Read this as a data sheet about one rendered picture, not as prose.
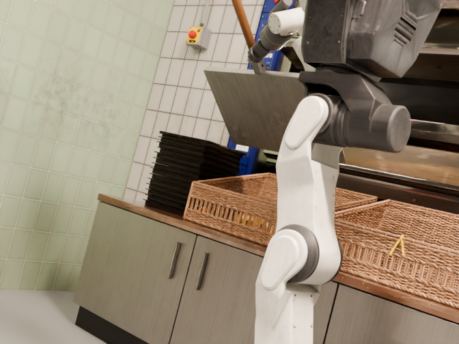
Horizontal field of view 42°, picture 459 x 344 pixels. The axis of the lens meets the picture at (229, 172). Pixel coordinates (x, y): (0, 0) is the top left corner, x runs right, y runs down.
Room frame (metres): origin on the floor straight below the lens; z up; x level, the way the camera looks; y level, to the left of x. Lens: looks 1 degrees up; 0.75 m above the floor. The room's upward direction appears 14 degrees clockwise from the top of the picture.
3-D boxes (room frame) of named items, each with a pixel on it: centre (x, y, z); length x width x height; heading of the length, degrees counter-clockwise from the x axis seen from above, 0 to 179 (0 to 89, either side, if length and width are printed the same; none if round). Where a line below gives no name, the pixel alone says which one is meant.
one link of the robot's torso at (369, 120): (1.49, -0.26, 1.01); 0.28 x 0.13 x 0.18; 49
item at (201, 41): (3.08, 0.33, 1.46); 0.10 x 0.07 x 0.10; 50
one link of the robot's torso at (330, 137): (1.53, -0.21, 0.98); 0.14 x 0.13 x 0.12; 139
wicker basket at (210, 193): (2.33, -0.23, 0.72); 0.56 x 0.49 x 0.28; 50
